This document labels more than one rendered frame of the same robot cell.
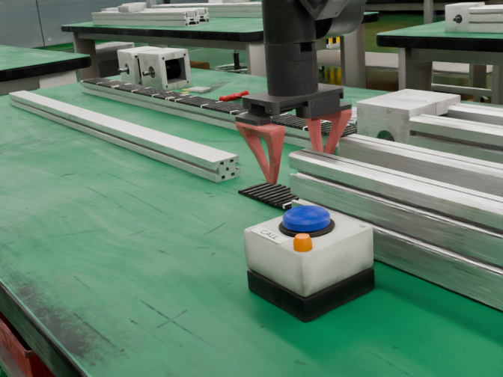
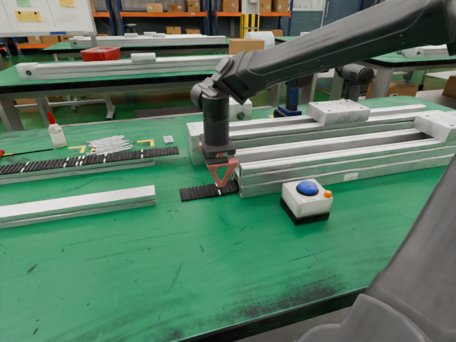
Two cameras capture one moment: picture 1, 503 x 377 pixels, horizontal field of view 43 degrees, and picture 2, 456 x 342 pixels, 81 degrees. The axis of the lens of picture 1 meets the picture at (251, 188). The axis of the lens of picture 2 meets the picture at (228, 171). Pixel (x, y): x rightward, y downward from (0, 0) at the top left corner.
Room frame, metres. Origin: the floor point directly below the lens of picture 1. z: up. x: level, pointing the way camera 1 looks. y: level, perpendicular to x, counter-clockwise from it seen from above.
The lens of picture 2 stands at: (0.50, 0.45, 1.17)
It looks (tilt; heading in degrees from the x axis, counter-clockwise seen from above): 31 degrees down; 290
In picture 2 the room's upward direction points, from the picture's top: straight up
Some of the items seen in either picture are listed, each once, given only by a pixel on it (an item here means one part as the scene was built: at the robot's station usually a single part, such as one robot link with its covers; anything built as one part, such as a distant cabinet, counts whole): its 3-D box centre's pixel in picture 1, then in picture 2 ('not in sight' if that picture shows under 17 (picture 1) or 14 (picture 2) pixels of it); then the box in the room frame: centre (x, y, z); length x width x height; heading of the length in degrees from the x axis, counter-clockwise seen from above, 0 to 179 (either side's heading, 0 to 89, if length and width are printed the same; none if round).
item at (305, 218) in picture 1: (306, 222); (307, 188); (0.50, -0.04, 0.84); 0.04 x 0.04 x 0.02
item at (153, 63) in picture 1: (161, 69); not in sight; (1.66, 0.21, 0.83); 0.11 x 0.10 x 0.10; 128
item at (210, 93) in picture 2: (292, 18); (214, 105); (0.71, -0.06, 1.00); 0.07 x 0.06 x 0.07; 132
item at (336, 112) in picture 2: not in sight; (336, 115); (0.45, -0.47, 0.87); 0.16 x 0.11 x 0.07; 35
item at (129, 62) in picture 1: (137, 67); not in sight; (1.76, 0.28, 0.83); 0.11 x 0.10 x 0.10; 121
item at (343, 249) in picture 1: (316, 254); (302, 198); (0.50, -0.05, 0.81); 0.10 x 0.08 x 0.06; 125
